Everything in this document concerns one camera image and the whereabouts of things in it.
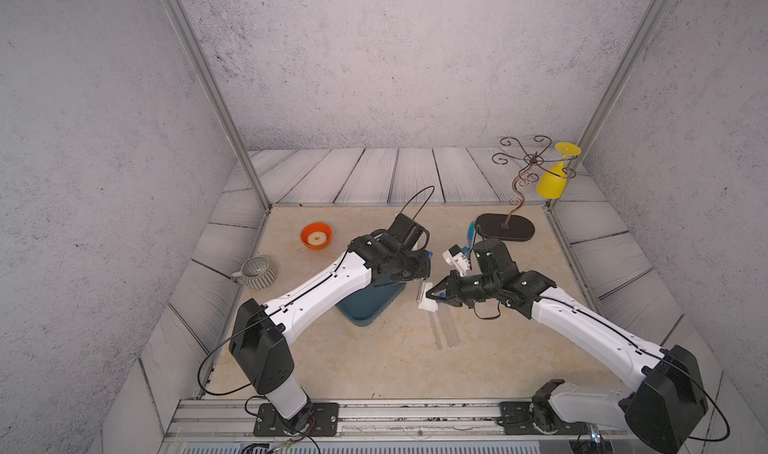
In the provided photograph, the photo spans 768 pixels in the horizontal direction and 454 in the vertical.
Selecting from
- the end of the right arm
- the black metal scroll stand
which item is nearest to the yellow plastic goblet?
the black metal scroll stand

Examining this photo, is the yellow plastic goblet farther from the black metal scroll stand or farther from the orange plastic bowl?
the orange plastic bowl

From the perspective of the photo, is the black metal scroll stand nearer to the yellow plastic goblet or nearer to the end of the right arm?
the yellow plastic goblet

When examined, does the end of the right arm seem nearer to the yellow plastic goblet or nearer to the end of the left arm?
the end of the left arm

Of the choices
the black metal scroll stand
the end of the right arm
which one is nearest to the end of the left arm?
the end of the right arm

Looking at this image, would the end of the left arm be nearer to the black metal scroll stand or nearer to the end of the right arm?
the end of the right arm

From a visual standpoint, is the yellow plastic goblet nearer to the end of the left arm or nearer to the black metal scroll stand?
the black metal scroll stand
